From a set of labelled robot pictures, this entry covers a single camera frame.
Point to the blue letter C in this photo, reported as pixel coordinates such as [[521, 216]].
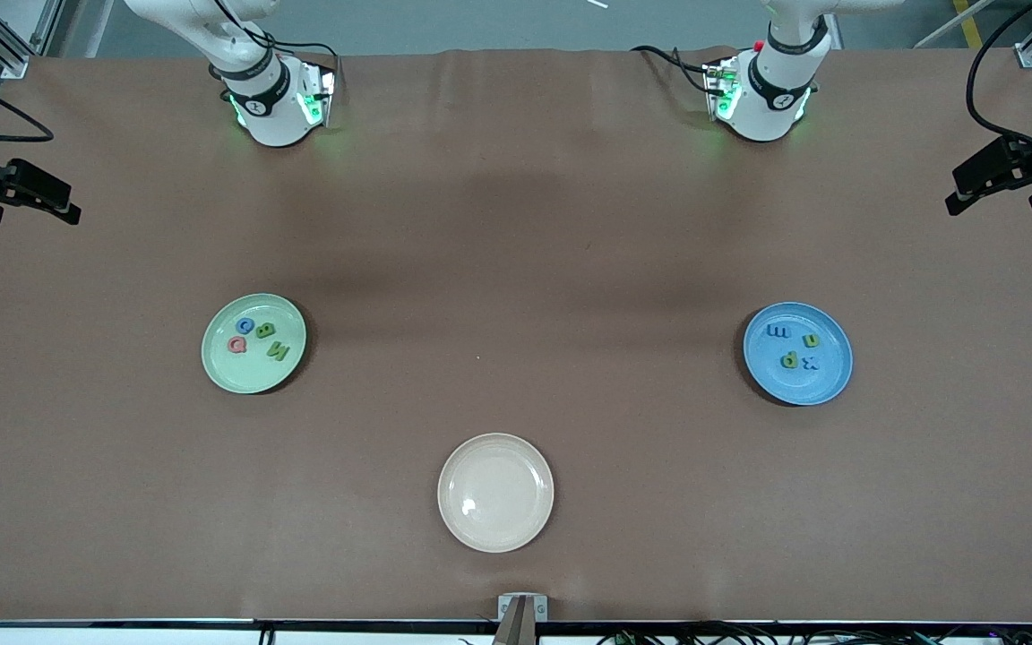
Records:
[[241, 326]]

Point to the red letter Q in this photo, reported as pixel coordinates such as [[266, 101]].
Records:
[[233, 345]]

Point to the blue letter m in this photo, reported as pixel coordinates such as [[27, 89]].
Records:
[[778, 331]]

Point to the green letter B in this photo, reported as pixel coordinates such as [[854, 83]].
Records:
[[266, 330]]

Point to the green letter d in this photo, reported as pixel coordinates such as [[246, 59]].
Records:
[[789, 361]]

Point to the green letter N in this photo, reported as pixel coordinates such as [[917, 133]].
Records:
[[278, 351]]

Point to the silver arm base connector panel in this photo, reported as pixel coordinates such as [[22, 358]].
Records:
[[319, 94], [720, 90]]

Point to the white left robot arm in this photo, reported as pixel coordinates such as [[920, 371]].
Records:
[[767, 115]]

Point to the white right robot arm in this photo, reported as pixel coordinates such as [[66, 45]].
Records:
[[270, 116]]

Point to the green plate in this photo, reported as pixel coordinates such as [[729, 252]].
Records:
[[252, 376]]

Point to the blue plate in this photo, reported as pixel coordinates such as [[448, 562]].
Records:
[[771, 381]]

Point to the brown table mat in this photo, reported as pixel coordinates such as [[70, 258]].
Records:
[[516, 394]]

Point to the beige plate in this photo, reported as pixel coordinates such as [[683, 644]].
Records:
[[495, 493]]

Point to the white table edge rail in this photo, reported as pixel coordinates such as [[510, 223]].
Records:
[[77, 638]]

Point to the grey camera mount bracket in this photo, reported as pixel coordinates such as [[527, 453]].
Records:
[[505, 609]]

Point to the tan camera support post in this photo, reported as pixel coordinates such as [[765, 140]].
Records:
[[519, 627]]

